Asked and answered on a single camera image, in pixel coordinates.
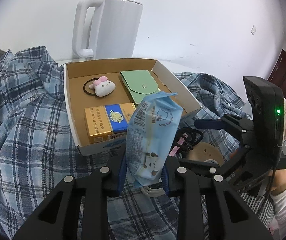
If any white charging cable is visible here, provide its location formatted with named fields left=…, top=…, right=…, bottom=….
left=140, top=182, right=166, bottom=197

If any black hair ties bundle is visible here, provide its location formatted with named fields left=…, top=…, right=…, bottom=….
left=173, top=127, right=204, bottom=157

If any blue tissue pack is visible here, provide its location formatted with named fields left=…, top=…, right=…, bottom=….
left=126, top=91, right=183, bottom=187

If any green snap pouch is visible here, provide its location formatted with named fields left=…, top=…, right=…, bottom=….
left=120, top=70, right=160, bottom=105

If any pink white plush hair tie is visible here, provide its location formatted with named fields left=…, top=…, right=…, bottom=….
left=83, top=75, right=117, bottom=98

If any white sleeved right forearm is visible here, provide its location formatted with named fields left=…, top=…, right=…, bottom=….
left=270, top=169, right=286, bottom=238

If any blue plaid shirt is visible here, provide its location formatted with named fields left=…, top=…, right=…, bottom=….
left=0, top=46, right=249, bottom=239

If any yellow blue cigarette pack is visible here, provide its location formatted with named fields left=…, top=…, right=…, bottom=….
left=84, top=103, right=136, bottom=144

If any cardboard tray box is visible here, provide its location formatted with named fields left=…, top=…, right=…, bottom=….
left=63, top=58, right=200, bottom=157

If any white electric kettle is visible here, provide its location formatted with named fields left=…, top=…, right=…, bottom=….
left=72, top=0, right=143, bottom=60

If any black camera box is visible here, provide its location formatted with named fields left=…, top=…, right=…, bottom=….
left=243, top=76, right=284, bottom=147

